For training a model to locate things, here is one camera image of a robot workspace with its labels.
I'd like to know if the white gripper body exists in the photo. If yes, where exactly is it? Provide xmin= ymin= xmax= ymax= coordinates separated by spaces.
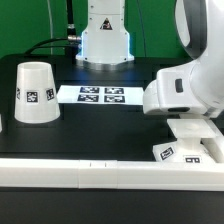
xmin=143 ymin=65 xmax=207 ymax=114

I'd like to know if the white lamp base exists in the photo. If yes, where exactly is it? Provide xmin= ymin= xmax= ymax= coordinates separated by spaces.
xmin=153 ymin=119 xmax=224 ymax=164

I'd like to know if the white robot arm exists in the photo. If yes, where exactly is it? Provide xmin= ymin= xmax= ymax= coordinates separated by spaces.
xmin=76 ymin=0 xmax=224 ymax=118

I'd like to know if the white lamp shade cone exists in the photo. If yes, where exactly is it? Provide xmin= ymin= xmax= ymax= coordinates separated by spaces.
xmin=14 ymin=62 xmax=60 ymax=124

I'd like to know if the white marker sheet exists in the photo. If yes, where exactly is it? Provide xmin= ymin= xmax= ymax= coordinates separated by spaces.
xmin=57 ymin=85 xmax=143 ymax=106

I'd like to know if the white object at left edge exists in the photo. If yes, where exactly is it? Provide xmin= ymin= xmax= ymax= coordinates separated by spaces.
xmin=0 ymin=114 xmax=2 ymax=133

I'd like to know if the white right rail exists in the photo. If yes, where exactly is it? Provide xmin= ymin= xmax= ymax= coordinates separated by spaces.
xmin=202 ymin=136 xmax=224 ymax=163

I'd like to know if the white rail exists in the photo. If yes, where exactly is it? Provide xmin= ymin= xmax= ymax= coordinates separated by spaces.
xmin=202 ymin=136 xmax=224 ymax=163
xmin=0 ymin=158 xmax=224 ymax=191

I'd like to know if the black cable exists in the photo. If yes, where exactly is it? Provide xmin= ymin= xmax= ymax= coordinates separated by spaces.
xmin=23 ymin=0 xmax=82 ymax=56

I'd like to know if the white cable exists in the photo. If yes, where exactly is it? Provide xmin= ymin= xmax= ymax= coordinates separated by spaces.
xmin=46 ymin=0 xmax=54 ymax=56

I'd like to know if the white front rail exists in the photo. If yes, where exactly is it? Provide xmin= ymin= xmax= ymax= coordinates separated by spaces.
xmin=0 ymin=158 xmax=224 ymax=191

